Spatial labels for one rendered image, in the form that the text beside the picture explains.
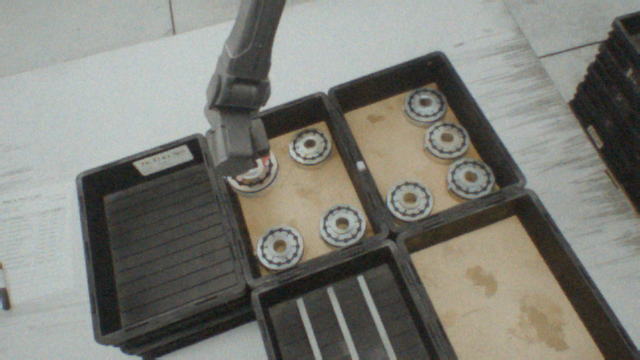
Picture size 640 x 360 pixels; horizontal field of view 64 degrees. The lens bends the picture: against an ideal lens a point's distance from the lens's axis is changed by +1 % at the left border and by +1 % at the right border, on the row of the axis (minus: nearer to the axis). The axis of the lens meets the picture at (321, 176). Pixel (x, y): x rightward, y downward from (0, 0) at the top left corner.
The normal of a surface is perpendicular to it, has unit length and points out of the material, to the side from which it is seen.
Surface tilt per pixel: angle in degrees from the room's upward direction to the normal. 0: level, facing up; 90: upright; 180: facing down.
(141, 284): 0
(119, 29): 0
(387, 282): 0
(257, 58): 79
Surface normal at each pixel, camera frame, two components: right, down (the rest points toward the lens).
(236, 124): 0.42, -0.50
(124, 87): -0.10, -0.47
